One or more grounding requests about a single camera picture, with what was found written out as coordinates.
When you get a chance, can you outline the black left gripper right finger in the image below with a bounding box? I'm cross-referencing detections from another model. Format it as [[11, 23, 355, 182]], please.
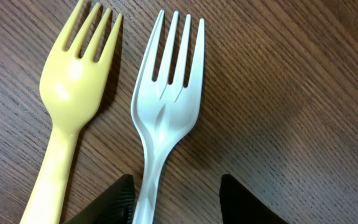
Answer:
[[219, 174, 287, 224]]

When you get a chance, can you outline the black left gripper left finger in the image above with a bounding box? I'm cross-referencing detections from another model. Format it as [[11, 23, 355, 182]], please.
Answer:
[[65, 174, 135, 224]]

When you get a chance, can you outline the white short plastic fork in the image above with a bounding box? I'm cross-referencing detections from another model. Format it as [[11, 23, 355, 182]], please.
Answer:
[[131, 10, 205, 224]]

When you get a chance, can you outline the yellow plastic fork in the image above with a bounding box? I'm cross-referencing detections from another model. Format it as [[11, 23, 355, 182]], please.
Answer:
[[21, 0, 123, 223]]

